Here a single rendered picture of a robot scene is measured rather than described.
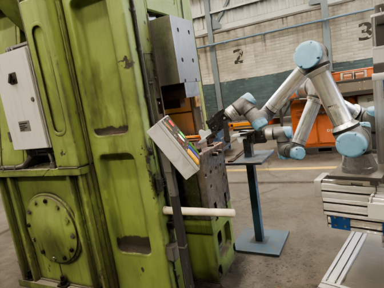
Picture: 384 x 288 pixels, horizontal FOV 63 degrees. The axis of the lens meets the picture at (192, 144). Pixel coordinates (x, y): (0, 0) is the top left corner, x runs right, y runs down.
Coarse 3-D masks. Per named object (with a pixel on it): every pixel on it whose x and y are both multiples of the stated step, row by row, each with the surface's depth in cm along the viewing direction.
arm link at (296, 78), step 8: (296, 72) 152; (288, 80) 155; (296, 80) 152; (304, 80) 153; (280, 88) 159; (288, 88) 155; (296, 88) 155; (272, 96) 163; (280, 96) 158; (288, 96) 158; (272, 104) 162; (280, 104) 161; (272, 112) 164
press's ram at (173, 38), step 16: (160, 32) 189; (176, 32) 189; (192, 32) 209; (160, 48) 191; (176, 48) 188; (192, 48) 208; (160, 64) 193; (176, 64) 189; (192, 64) 206; (160, 80) 196; (176, 80) 191; (192, 80) 205
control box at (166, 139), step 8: (160, 120) 140; (168, 120) 156; (152, 128) 137; (160, 128) 137; (168, 128) 141; (176, 128) 163; (152, 136) 137; (160, 136) 137; (168, 136) 137; (176, 136) 144; (184, 136) 166; (160, 144) 138; (168, 144) 138; (176, 144) 138; (184, 144) 150; (168, 152) 138; (176, 152) 138; (184, 152) 138; (176, 160) 139; (184, 160) 139; (192, 160) 139; (176, 168) 140; (184, 168) 140; (192, 168) 139; (184, 176) 140
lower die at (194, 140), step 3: (189, 138) 212; (192, 138) 211; (195, 138) 210; (198, 138) 209; (189, 141) 207; (192, 141) 206; (195, 141) 205; (198, 141) 207; (195, 144) 203; (198, 144) 207; (201, 144) 211; (204, 144) 215; (195, 147) 203; (198, 147) 207; (201, 147) 210; (204, 147) 215
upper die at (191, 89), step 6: (180, 84) 196; (186, 84) 197; (192, 84) 204; (162, 90) 202; (168, 90) 201; (174, 90) 199; (180, 90) 197; (186, 90) 197; (192, 90) 204; (198, 90) 212; (162, 96) 203; (168, 96) 201; (174, 96) 199; (180, 96) 198; (186, 96) 196; (192, 96) 203
